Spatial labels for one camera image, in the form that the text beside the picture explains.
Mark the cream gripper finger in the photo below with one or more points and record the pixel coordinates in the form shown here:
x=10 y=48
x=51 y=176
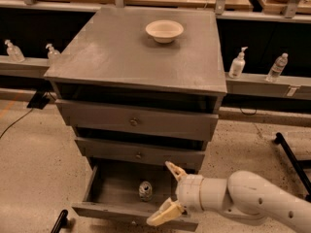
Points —
x=177 y=172
x=168 y=211

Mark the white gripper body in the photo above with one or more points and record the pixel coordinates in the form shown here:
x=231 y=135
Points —
x=189 y=191

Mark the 7up soda can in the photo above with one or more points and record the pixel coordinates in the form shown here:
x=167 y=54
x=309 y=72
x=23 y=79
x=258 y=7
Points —
x=145 y=191

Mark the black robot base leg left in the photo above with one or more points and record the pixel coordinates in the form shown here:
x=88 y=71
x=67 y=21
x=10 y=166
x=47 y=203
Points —
x=61 y=222

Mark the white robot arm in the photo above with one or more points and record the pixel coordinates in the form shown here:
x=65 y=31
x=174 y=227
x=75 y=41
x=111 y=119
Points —
x=244 y=197

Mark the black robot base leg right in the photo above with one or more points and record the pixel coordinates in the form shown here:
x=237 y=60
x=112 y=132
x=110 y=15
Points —
x=300 y=166

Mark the grey middle drawer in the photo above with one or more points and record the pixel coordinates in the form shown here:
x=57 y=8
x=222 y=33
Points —
x=146 y=154

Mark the grey open bottom drawer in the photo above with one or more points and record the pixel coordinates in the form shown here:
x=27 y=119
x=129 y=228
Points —
x=112 y=192

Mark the grey top drawer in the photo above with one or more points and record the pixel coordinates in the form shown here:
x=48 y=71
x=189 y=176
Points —
x=163 y=123

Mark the grey wooden drawer cabinet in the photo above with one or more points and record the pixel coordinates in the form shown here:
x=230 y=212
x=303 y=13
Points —
x=113 y=60

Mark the white pump lotion bottle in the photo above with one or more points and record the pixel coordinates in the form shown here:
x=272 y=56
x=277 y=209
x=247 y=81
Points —
x=237 y=64

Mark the clear plastic water bottle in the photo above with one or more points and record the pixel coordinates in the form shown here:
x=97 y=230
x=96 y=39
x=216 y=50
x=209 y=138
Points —
x=277 y=68

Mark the white paper bowl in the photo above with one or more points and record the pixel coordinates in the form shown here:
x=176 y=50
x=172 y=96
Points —
x=164 y=31

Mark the black floor box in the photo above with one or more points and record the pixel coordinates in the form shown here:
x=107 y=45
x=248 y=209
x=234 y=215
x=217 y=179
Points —
x=39 y=100

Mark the grey metal shelf rail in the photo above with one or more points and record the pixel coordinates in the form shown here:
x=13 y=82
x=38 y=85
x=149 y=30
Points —
x=247 y=84

